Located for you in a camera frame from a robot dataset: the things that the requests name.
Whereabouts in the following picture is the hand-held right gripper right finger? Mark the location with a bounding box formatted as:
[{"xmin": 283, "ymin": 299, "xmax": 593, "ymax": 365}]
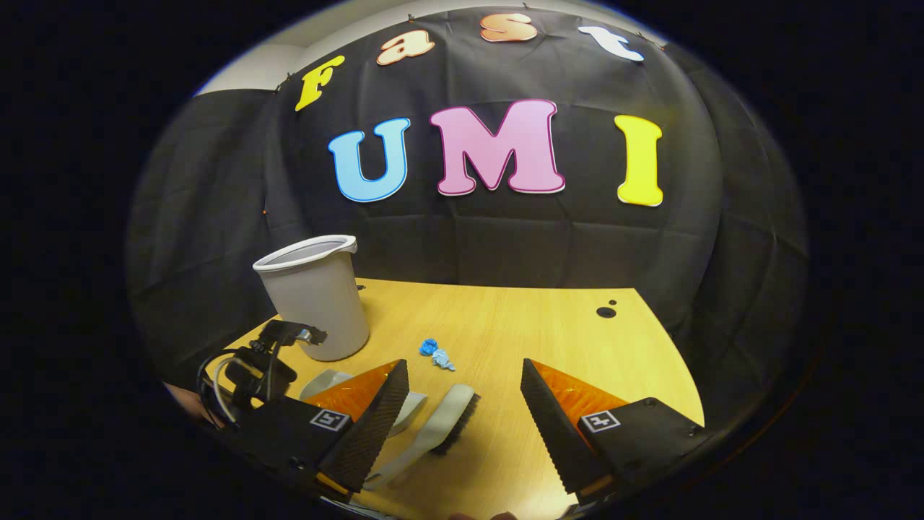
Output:
[{"xmin": 520, "ymin": 358, "xmax": 713, "ymax": 508}]

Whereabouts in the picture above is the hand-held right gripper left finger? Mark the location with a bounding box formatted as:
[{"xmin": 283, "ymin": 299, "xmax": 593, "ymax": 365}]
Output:
[{"xmin": 215, "ymin": 359, "xmax": 411, "ymax": 504}]

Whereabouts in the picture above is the white plastic dustpan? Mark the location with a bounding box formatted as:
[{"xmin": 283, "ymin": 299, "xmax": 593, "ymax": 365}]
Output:
[{"xmin": 300, "ymin": 368, "xmax": 428, "ymax": 438}]

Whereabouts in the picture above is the small white broom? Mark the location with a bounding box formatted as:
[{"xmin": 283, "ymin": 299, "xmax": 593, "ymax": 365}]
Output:
[{"xmin": 363, "ymin": 383, "xmax": 481, "ymax": 492}]

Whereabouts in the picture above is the grey plastic garbage bin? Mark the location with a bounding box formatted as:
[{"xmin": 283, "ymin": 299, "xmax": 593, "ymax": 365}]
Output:
[{"xmin": 253, "ymin": 235, "xmax": 371, "ymax": 362}]

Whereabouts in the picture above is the thin white cable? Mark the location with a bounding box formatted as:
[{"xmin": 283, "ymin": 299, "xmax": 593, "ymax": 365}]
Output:
[{"xmin": 211, "ymin": 352, "xmax": 243, "ymax": 425}]

